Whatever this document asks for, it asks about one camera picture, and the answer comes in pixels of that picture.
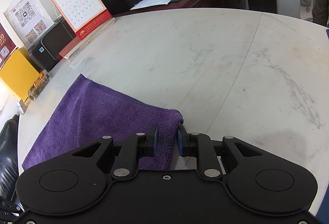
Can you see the purple towel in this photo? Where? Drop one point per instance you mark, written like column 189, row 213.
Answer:
column 97, row 116

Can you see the glass tray with orange snacks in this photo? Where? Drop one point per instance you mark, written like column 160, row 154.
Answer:
column 38, row 85

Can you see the red desk calendar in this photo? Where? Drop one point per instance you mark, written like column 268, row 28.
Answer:
column 79, row 5

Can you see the red printed sign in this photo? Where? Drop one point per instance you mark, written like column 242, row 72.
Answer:
column 6, row 44

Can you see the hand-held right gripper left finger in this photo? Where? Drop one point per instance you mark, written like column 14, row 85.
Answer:
column 156, row 141

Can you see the red book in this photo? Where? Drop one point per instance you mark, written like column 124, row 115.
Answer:
column 77, row 45

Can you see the black storage box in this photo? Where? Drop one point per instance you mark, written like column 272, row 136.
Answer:
column 54, row 41

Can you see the blue table mat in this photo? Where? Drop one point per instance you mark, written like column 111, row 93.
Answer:
column 327, row 35

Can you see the small white box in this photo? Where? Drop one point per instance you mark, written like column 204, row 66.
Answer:
column 21, row 107

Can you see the yellow box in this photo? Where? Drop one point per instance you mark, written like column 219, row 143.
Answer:
column 18, row 74

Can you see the white code sign board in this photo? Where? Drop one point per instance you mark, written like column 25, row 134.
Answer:
column 28, row 15

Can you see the black leather sofa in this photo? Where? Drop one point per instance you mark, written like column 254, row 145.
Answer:
column 7, row 152

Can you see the white papers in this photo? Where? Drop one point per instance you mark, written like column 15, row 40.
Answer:
column 159, row 0

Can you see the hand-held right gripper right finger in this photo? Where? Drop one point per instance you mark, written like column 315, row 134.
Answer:
column 180, row 141

